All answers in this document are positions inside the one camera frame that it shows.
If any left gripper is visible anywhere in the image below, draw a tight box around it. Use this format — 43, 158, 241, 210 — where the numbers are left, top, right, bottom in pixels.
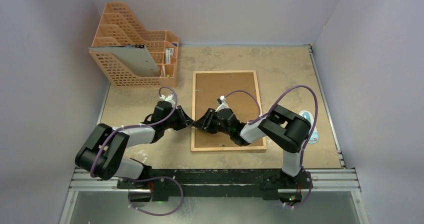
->
163, 106, 194, 131

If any wooden picture frame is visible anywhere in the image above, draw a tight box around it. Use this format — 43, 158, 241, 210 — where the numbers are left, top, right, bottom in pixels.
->
190, 70, 268, 152

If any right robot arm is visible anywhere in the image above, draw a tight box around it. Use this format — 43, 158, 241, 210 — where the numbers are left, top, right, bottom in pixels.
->
193, 104, 316, 187

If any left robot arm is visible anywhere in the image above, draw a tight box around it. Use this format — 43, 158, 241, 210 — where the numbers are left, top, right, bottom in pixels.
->
74, 100, 194, 188

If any grey folder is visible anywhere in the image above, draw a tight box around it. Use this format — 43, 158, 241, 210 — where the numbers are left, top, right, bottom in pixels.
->
89, 45, 161, 77

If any blue white oval object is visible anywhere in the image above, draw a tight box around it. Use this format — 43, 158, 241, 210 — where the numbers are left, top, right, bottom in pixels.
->
298, 110, 321, 145

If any orange file organizer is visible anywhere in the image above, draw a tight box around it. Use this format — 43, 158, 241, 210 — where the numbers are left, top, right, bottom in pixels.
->
89, 2, 180, 88

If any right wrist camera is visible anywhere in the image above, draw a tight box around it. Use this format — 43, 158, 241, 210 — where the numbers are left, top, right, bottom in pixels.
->
215, 96, 229, 112

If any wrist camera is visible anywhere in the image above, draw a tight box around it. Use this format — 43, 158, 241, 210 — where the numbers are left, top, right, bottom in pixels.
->
215, 96, 229, 112
160, 94, 177, 107

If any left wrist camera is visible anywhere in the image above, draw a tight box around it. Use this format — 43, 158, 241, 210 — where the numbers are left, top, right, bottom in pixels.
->
160, 94, 177, 107

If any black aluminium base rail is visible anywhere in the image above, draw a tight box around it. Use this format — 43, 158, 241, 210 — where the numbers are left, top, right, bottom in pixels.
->
67, 167, 362, 203

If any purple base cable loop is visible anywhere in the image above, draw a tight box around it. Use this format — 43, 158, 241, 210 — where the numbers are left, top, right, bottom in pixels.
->
127, 174, 186, 216

